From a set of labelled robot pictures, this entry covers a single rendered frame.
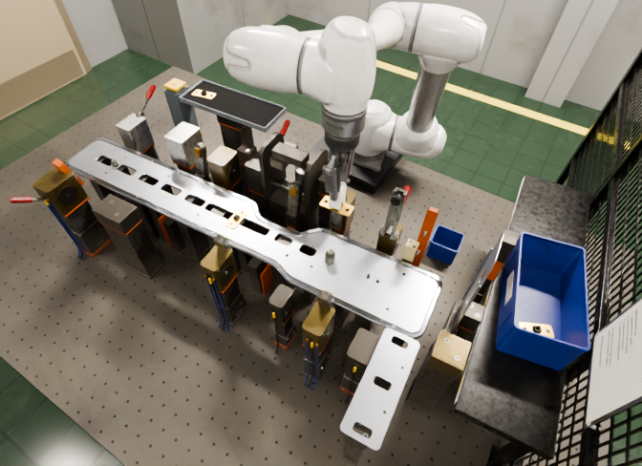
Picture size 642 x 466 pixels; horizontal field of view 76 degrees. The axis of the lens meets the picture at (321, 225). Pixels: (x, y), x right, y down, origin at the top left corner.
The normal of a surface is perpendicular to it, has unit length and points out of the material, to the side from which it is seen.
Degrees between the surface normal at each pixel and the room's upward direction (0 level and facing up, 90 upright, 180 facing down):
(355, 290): 0
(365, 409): 0
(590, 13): 90
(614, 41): 90
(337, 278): 0
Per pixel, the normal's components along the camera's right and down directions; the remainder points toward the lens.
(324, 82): -0.37, 0.69
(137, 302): 0.02, -0.63
